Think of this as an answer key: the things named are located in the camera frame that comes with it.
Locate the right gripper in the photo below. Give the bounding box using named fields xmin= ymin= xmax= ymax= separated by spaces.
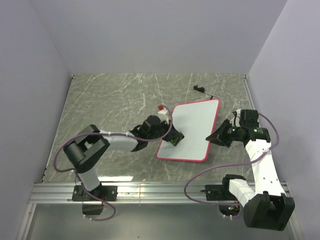
xmin=205 ymin=118 xmax=243 ymax=148

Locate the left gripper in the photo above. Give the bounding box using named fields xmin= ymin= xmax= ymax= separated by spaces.
xmin=147 ymin=119 xmax=182 ymax=143

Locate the green whiteboard eraser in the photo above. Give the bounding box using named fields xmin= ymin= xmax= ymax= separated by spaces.
xmin=170 ymin=137 xmax=183 ymax=146

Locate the pink framed whiteboard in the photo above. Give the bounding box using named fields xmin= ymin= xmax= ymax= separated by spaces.
xmin=156 ymin=99 xmax=220 ymax=163

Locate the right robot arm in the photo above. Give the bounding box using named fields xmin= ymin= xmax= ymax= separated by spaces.
xmin=204 ymin=109 xmax=295 ymax=231

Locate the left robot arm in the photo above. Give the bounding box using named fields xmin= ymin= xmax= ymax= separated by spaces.
xmin=63 ymin=115 xmax=185 ymax=201

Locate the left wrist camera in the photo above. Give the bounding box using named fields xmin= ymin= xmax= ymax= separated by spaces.
xmin=158 ymin=105 xmax=171 ymax=124

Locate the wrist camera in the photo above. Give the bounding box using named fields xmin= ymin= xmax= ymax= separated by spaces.
xmin=158 ymin=105 xmax=171 ymax=124
xmin=230 ymin=109 xmax=241 ymax=127

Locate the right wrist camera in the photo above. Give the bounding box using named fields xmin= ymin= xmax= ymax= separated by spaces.
xmin=230 ymin=109 xmax=241 ymax=127

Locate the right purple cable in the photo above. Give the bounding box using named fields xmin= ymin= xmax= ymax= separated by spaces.
xmin=184 ymin=112 xmax=280 ymax=218

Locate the whiteboard wire stand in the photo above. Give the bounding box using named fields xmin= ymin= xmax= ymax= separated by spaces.
xmin=193 ymin=85 xmax=220 ymax=100

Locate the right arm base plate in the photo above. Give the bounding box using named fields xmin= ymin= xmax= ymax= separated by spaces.
xmin=200 ymin=184 xmax=229 ymax=202

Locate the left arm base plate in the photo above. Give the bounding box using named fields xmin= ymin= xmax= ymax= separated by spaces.
xmin=71 ymin=185 xmax=118 ymax=202

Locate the aluminium mounting rail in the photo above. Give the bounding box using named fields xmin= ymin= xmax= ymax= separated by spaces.
xmin=29 ymin=182 xmax=293 ymax=205

